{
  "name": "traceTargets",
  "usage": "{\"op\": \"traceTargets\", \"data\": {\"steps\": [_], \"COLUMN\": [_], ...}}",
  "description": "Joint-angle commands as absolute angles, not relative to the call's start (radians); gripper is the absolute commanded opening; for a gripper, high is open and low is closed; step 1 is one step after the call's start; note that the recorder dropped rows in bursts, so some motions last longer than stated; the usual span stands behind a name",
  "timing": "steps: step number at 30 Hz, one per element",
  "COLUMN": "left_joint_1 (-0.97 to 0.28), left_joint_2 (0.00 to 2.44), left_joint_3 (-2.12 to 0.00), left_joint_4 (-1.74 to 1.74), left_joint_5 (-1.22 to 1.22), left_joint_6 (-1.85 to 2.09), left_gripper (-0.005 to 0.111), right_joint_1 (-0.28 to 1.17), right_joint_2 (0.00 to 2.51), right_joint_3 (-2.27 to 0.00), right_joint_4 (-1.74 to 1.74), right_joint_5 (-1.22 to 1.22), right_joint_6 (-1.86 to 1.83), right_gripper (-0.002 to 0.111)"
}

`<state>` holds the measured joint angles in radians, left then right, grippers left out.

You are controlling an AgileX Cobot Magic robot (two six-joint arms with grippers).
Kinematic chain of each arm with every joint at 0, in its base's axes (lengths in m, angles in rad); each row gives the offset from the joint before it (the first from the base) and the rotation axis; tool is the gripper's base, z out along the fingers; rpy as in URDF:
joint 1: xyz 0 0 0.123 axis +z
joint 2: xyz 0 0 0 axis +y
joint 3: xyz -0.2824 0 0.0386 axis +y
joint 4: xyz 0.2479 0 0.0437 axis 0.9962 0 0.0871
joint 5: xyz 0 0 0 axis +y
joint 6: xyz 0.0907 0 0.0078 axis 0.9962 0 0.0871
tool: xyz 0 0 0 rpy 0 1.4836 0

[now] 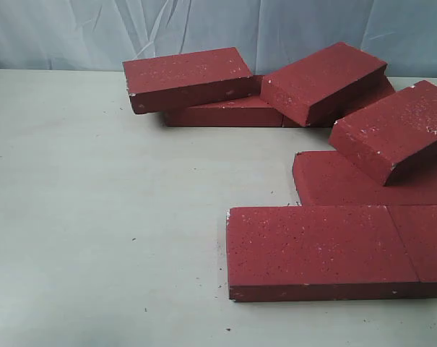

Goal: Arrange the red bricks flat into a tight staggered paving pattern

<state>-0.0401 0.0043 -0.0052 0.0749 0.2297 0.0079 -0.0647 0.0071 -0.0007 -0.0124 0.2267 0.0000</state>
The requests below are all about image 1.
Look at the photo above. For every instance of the front large red brick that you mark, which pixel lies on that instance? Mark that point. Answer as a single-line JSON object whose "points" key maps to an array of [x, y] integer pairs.
{"points": [[302, 253]]}

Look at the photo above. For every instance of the grey fabric backdrop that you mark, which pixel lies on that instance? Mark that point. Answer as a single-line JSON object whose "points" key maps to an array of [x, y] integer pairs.
{"points": [[100, 35]]}

